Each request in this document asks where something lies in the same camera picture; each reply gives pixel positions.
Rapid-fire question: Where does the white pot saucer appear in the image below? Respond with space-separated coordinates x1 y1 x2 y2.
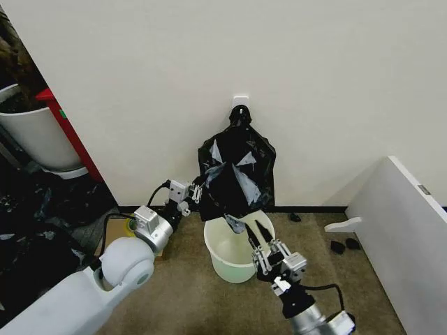
41 164 90 181

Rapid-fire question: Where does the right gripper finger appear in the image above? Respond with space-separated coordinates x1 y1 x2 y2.
244 222 272 276
254 218 291 266

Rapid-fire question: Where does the brown cardboard sheet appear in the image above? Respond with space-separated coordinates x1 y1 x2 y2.
95 216 169 261

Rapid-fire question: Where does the black plastic garbage bag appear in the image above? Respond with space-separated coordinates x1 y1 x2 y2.
197 103 277 234

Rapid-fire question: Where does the white curved furniture foot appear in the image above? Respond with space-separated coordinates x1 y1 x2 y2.
323 216 365 233

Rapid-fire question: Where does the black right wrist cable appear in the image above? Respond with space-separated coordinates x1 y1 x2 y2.
299 283 346 315

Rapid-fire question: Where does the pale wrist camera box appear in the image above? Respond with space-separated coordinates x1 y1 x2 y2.
168 179 193 204
281 253 309 281

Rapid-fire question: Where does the white furniture panel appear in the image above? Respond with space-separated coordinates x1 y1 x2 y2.
343 155 447 335

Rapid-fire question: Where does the white plastic trash bin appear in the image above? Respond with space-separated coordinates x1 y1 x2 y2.
203 209 275 284

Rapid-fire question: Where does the yellow tape roll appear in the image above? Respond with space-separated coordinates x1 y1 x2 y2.
123 217 139 239

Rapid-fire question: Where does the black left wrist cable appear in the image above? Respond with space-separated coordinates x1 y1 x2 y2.
146 179 173 209

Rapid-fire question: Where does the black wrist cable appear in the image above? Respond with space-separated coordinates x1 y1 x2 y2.
146 179 173 209
299 283 346 315

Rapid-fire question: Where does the dark potted plant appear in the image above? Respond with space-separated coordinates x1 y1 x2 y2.
0 6 48 113

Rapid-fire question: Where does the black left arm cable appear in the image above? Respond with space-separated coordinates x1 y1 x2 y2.
88 212 138 271

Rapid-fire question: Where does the large white plant pot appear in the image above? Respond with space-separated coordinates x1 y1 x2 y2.
0 104 83 169

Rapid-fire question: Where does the pile of black bags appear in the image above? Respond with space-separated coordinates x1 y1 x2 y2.
0 163 120 312

